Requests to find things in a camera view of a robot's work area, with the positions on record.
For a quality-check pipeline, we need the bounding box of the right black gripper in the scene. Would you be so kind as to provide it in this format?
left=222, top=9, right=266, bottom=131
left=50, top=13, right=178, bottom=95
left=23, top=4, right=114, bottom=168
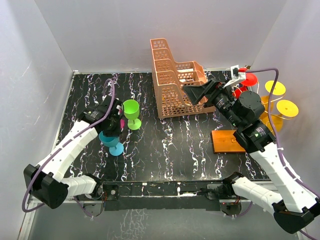
left=182, top=78, right=242, bottom=128

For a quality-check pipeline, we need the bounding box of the magenta plastic wine glass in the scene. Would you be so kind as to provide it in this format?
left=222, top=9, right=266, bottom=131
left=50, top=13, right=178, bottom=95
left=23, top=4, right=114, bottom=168
left=119, top=106, right=125, bottom=132

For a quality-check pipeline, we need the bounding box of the blue plastic wine glass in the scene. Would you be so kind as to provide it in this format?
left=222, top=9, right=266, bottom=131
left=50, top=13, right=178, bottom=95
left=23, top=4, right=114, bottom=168
left=98, top=132, right=124, bottom=157

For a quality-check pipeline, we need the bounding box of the green plastic wine glass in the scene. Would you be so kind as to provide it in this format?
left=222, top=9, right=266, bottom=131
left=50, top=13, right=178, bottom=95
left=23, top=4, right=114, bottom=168
left=123, top=99, right=142, bottom=131

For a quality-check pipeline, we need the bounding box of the red plastic wine glass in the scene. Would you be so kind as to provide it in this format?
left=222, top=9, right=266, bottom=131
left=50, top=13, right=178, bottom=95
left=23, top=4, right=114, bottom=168
left=232, top=73, right=258, bottom=99

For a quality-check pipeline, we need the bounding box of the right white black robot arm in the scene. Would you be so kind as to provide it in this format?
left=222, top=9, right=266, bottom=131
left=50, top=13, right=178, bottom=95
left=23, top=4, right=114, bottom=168
left=182, top=79, right=320, bottom=234

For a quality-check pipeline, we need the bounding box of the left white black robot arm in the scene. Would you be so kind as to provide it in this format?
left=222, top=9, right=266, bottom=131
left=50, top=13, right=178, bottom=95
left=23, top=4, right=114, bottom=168
left=23, top=96, right=124, bottom=209

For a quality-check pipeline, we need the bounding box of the orange yellow wine glass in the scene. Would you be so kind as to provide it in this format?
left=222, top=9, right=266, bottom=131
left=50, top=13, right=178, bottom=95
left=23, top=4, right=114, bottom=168
left=259, top=80, right=287, bottom=113

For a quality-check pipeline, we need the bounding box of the yellow plastic wine glass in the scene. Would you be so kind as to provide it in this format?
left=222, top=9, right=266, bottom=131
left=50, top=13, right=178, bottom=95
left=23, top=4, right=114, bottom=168
left=259, top=96, right=299, bottom=133

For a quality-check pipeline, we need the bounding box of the peach plastic file organizer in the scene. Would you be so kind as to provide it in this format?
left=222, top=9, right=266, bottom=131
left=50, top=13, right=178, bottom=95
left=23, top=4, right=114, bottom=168
left=150, top=38, right=215, bottom=119

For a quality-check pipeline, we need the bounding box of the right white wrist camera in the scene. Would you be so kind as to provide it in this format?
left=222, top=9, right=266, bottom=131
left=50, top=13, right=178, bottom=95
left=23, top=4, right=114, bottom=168
left=223, top=65, right=247, bottom=89

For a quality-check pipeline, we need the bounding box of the gold wire wooden glass rack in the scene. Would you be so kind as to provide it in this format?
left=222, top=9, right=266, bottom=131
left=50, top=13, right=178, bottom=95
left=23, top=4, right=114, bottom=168
left=210, top=79, right=287, bottom=155

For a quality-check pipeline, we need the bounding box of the black front mounting rail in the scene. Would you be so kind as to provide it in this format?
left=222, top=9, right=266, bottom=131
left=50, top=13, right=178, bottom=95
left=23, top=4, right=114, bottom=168
left=101, top=180, right=221, bottom=211

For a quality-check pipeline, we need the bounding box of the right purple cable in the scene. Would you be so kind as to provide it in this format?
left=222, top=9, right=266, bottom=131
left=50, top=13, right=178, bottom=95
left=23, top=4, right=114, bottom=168
left=246, top=67, right=320, bottom=240

